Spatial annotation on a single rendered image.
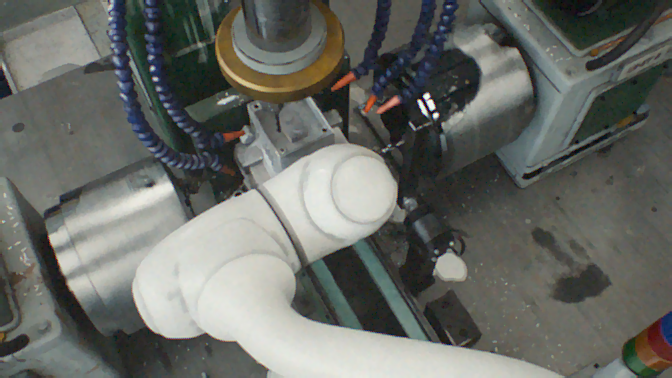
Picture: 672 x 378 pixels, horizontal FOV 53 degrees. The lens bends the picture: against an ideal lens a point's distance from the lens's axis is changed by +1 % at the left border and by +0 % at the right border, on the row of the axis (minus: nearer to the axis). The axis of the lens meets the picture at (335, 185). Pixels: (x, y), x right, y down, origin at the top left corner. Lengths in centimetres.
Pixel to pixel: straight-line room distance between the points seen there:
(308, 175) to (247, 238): 9
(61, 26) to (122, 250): 148
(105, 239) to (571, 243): 90
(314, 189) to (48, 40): 181
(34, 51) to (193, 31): 128
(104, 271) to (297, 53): 42
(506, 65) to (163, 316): 74
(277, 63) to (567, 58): 53
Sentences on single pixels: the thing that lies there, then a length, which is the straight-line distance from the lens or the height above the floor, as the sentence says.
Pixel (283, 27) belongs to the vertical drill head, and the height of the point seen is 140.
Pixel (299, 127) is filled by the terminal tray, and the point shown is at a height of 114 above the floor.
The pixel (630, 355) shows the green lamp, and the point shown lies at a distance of 111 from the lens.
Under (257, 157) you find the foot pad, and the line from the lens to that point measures 114.
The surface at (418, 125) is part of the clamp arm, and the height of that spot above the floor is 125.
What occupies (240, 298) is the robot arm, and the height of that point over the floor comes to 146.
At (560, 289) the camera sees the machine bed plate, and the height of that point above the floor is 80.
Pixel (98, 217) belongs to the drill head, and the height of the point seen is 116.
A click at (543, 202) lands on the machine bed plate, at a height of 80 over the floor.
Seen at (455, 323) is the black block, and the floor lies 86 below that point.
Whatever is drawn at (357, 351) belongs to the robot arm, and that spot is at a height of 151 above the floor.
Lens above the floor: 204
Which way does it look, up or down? 61 degrees down
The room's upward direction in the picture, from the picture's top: 1 degrees counter-clockwise
